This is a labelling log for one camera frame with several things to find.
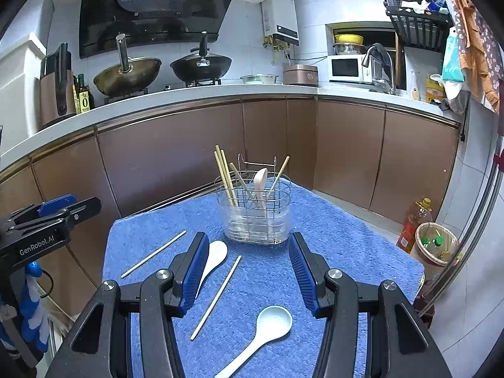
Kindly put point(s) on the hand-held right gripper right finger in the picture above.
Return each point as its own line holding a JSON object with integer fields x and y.
{"x": 305, "y": 275}

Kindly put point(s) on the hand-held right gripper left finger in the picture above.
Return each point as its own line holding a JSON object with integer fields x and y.
{"x": 195, "y": 275}

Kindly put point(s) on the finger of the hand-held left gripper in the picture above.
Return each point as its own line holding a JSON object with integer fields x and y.
{"x": 78, "y": 210}
{"x": 55, "y": 204}

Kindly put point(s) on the white ceramic spoon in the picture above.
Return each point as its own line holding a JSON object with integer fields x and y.
{"x": 215, "y": 254}

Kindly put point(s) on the pale chopstick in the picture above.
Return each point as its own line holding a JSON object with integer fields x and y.
{"x": 280, "y": 171}
{"x": 216, "y": 297}
{"x": 227, "y": 169}
{"x": 222, "y": 169}
{"x": 240, "y": 179}
{"x": 153, "y": 254}

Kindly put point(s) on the light blue ceramic spoon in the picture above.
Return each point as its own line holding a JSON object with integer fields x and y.
{"x": 273, "y": 321}

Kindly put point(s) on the pale pink ceramic spoon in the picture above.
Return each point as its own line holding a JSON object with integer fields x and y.
{"x": 260, "y": 181}

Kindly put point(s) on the person's left hand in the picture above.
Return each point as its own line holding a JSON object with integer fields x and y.
{"x": 33, "y": 311}

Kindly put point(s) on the blue towel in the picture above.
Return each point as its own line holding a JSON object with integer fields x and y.
{"x": 256, "y": 275}

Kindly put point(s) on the brown thermal pot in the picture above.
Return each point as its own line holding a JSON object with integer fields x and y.
{"x": 49, "y": 98}

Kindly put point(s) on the dark sauce bottle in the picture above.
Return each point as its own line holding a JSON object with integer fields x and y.
{"x": 86, "y": 100}

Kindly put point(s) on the cooking oil bottle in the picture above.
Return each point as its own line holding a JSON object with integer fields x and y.
{"x": 411, "y": 228}

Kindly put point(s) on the brown base cabinets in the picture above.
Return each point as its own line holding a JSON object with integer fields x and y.
{"x": 177, "y": 145}

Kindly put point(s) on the white countertop appliance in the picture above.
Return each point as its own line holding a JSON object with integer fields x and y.
{"x": 19, "y": 86}

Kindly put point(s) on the lined trash bin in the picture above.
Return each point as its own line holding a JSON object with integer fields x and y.
{"x": 437, "y": 252}

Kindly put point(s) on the bronze wok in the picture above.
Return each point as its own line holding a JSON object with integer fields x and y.
{"x": 126, "y": 75}

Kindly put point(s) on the black gas stove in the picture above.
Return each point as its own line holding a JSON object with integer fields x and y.
{"x": 201, "y": 83}

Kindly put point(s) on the black wok with lid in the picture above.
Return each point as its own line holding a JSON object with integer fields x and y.
{"x": 201, "y": 67}

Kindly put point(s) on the brown rice cooker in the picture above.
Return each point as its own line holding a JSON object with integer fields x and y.
{"x": 300, "y": 75}

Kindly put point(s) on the steel basin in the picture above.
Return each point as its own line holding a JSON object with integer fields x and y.
{"x": 260, "y": 78}

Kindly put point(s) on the white microwave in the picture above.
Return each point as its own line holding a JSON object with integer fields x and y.
{"x": 346, "y": 69}

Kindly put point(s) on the white soap bottle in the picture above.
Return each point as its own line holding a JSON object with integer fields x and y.
{"x": 415, "y": 88}

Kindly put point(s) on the black range hood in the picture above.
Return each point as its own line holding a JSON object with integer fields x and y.
{"x": 157, "y": 8}

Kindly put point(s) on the steel faucet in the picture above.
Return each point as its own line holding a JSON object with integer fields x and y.
{"x": 380, "y": 63}

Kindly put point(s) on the pot on microwave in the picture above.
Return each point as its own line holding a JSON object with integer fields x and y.
{"x": 348, "y": 49}

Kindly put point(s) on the yellow bowl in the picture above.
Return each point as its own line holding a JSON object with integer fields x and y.
{"x": 348, "y": 39}

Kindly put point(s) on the blue plastic bag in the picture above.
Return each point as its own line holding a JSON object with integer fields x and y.
{"x": 453, "y": 63}

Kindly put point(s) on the white water heater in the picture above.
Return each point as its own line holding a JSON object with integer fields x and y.
{"x": 281, "y": 15}

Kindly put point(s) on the patterned hanging cloth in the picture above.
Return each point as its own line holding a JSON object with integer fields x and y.
{"x": 484, "y": 47}

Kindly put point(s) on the black wall rack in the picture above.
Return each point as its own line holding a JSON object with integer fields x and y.
{"x": 417, "y": 23}

